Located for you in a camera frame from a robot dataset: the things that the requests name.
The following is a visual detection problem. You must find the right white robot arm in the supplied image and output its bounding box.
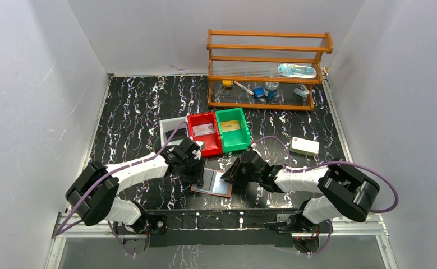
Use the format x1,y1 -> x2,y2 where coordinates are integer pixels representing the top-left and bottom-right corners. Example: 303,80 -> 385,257
221,150 -> 380,232

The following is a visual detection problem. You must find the white plastic bin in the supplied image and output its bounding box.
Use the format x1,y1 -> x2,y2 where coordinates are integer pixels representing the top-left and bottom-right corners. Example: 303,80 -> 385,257
159,117 -> 188,146

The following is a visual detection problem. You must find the white silver card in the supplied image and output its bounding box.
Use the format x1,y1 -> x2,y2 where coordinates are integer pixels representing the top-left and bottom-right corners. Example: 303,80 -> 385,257
192,123 -> 215,136

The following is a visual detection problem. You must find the grey stapler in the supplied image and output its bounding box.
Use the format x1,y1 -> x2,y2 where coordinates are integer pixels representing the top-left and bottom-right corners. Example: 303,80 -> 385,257
293,85 -> 310,98

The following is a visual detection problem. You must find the clear blister package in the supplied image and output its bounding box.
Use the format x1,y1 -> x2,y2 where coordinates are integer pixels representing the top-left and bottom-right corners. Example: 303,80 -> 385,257
277,63 -> 317,79

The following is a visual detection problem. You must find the white box red label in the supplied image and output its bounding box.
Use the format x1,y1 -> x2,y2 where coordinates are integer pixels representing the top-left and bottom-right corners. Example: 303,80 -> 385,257
289,137 -> 319,156

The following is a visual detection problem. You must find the gold yellow card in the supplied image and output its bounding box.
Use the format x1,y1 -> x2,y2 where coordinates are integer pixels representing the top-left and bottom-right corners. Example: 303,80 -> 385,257
220,120 -> 241,133

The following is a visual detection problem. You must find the red plastic bin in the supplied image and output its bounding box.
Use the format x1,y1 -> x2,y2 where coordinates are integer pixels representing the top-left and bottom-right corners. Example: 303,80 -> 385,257
187,112 -> 223,157

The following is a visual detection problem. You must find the yellow small block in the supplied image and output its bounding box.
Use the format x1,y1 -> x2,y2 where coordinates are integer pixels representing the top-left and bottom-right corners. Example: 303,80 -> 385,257
222,80 -> 233,88

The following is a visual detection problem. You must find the green plastic bin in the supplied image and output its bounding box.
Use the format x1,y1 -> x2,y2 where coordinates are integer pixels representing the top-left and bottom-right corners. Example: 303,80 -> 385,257
215,108 -> 251,153

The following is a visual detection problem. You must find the red white marker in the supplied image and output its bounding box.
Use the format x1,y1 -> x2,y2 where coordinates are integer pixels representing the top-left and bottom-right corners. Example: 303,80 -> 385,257
233,81 -> 254,96

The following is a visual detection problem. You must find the wooden shelf rack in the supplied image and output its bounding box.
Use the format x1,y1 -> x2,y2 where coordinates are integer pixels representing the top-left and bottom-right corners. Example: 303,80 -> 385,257
206,29 -> 334,111

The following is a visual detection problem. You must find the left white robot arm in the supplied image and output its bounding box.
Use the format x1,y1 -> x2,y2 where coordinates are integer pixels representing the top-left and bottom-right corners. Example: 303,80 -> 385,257
65,138 -> 205,233

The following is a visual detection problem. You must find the blue small block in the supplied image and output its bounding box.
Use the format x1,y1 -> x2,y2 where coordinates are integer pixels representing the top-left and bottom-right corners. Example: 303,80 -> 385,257
253,87 -> 265,98

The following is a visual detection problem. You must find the black card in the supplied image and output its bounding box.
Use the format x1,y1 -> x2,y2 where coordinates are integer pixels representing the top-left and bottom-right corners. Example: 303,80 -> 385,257
165,128 -> 187,142

